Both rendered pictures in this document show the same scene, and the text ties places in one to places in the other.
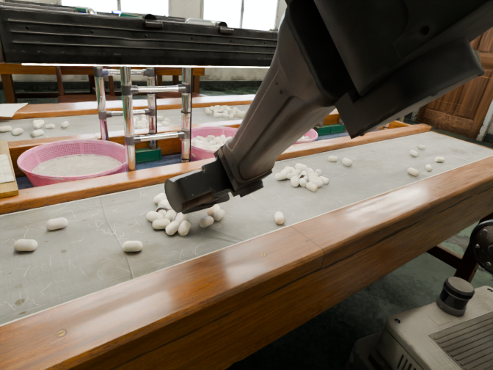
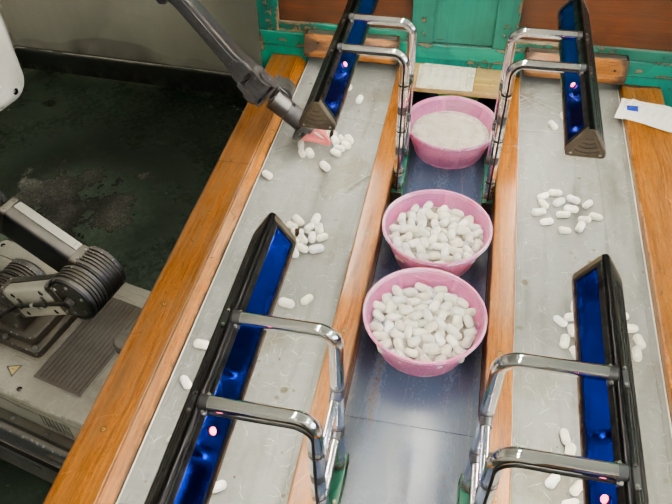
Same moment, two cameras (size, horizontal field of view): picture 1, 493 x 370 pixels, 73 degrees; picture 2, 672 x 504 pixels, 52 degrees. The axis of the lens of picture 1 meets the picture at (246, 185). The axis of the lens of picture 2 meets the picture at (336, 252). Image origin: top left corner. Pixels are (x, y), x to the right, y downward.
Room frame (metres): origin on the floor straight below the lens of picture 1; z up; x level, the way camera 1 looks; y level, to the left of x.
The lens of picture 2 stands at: (1.86, -0.87, 1.92)
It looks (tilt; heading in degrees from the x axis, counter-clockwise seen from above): 45 degrees down; 140
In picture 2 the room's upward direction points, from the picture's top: 1 degrees counter-clockwise
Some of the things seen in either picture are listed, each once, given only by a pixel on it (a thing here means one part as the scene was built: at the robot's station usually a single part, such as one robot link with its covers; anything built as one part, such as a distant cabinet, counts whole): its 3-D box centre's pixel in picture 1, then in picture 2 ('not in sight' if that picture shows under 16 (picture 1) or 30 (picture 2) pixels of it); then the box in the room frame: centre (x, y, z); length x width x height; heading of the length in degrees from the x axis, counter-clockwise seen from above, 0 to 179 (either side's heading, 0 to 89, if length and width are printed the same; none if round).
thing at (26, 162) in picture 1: (79, 172); (449, 134); (0.80, 0.45, 0.72); 0.27 x 0.27 x 0.10
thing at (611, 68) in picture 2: not in sight; (574, 65); (0.90, 0.87, 0.83); 0.30 x 0.06 x 0.07; 38
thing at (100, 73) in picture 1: (118, 88); (531, 126); (1.07, 0.43, 0.90); 0.20 x 0.19 x 0.45; 128
